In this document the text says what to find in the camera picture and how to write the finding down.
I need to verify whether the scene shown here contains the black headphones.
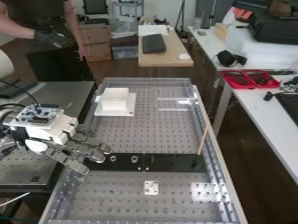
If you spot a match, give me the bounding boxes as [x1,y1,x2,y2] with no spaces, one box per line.
[216,49,249,67]

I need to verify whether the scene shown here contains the wooden desk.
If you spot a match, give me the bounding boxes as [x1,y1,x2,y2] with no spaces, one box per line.
[137,29,196,69]

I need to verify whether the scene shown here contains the white desk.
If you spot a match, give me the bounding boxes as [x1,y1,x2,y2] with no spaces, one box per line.
[188,23,298,134]
[232,74,298,186]

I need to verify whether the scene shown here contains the black mouse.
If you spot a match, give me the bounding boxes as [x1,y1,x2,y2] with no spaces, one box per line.
[262,91,276,102]

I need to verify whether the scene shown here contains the white paper sheet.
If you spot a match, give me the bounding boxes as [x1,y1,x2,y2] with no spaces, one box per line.
[137,24,171,37]

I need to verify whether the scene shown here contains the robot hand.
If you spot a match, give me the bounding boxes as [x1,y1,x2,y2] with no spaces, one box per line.
[3,103,113,176]

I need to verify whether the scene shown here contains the clear box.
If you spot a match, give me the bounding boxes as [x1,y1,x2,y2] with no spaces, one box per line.
[39,77,250,224]

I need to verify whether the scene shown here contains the small white metal bracket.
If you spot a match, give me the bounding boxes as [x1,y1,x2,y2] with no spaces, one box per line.
[143,180,160,196]

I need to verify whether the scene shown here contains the small white box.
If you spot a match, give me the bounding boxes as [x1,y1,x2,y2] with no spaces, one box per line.
[93,87,139,118]

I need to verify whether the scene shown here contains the black bag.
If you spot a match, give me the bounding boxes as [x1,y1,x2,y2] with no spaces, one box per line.
[246,8,298,45]

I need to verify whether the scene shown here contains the white cable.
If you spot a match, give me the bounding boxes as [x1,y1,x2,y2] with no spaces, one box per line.
[0,191,32,208]

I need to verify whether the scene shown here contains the black cable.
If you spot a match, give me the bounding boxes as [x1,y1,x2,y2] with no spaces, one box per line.
[0,79,43,108]
[0,102,28,113]

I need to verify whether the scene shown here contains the thin stick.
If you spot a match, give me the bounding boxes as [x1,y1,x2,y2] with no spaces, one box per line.
[191,113,215,169]

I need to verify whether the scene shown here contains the red tray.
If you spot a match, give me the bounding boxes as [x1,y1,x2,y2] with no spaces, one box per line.
[246,69,282,89]
[221,70,258,90]

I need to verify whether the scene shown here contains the black keyboard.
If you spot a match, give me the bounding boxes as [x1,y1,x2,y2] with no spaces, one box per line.
[274,92,298,127]
[141,33,168,55]

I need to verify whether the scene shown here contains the person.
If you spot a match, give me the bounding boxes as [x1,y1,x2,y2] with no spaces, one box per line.
[0,0,91,62]

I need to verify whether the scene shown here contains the black plate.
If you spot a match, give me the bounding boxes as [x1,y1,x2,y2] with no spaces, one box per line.
[83,152,209,173]

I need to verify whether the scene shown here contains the cardboard box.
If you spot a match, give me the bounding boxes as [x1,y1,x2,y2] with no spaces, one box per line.
[80,23,113,63]

